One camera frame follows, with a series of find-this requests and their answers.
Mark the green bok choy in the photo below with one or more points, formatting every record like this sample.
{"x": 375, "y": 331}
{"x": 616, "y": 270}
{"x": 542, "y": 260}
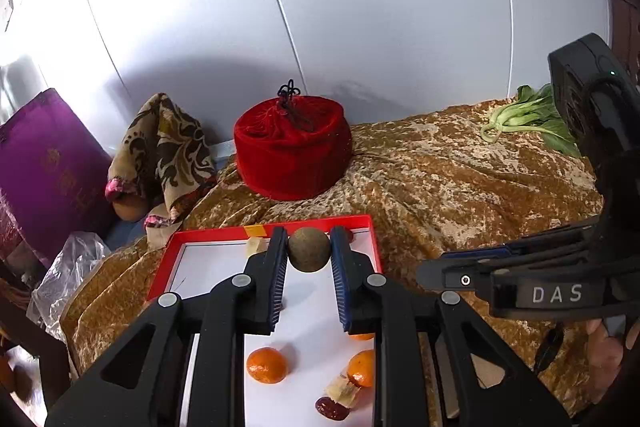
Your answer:
{"x": 525, "y": 117}

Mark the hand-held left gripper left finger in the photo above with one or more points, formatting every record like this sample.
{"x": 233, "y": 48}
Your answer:
{"x": 276, "y": 287}

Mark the brown round object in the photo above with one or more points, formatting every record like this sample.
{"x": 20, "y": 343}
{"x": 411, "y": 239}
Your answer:
{"x": 130, "y": 208}

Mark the large brown longan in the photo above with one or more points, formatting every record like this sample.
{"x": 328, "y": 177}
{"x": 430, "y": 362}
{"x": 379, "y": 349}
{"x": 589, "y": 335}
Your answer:
{"x": 310, "y": 249}

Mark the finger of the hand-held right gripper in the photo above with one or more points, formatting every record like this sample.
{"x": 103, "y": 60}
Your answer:
{"x": 480, "y": 252}
{"x": 450, "y": 277}

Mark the brown wooden door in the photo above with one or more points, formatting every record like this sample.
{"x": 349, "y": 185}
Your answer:
{"x": 625, "y": 17}

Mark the red box with white inside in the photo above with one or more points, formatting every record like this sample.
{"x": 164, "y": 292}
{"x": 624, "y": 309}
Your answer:
{"x": 215, "y": 262}

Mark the brown patterned cloth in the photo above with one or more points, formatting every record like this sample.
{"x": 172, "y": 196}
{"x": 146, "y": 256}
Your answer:
{"x": 165, "y": 147}

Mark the clear plastic bag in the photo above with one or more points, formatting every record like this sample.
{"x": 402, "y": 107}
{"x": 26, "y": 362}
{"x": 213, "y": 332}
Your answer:
{"x": 65, "y": 272}

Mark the large mandarin orange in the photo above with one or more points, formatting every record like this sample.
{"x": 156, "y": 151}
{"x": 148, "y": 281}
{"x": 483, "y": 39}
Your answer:
{"x": 362, "y": 368}

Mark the purple cushion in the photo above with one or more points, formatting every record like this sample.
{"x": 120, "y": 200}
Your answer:
{"x": 45, "y": 167}

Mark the beige cardboard piece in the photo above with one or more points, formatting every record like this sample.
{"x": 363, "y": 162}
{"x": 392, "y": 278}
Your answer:
{"x": 487, "y": 374}

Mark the person's right hand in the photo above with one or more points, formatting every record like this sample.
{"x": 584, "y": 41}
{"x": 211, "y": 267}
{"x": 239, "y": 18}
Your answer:
{"x": 607, "y": 354}

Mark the gold brown velvet blanket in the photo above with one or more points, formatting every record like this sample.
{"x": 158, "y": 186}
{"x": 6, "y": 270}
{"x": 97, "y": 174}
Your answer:
{"x": 450, "y": 187}

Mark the red jujube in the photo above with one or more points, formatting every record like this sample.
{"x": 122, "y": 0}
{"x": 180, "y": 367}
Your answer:
{"x": 348, "y": 235}
{"x": 331, "y": 408}

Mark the dark wooden furniture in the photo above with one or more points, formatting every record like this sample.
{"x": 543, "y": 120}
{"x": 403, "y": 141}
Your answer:
{"x": 30, "y": 347}

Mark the small mandarin orange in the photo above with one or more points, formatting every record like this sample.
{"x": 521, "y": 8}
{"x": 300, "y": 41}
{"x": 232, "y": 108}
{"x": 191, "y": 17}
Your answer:
{"x": 266, "y": 364}

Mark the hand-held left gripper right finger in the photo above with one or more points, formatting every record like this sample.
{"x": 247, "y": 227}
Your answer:
{"x": 340, "y": 292}

